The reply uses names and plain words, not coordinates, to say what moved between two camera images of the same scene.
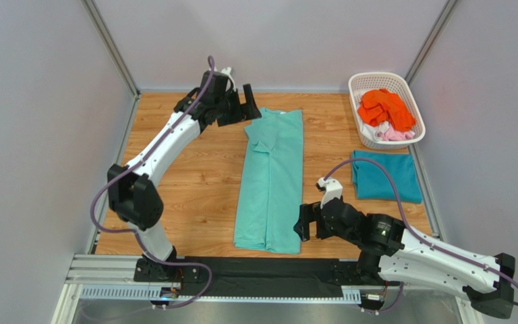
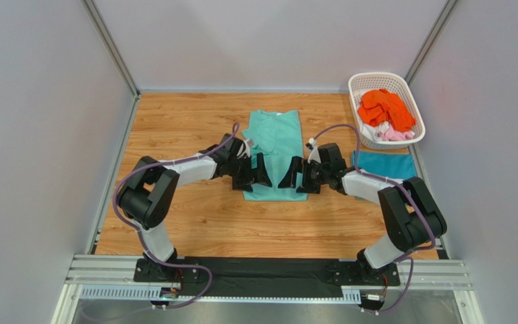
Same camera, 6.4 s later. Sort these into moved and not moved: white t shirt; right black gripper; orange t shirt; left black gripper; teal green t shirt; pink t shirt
Moved: teal green t shirt; right black gripper; left black gripper
Not moved: white t shirt; orange t shirt; pink t shirt
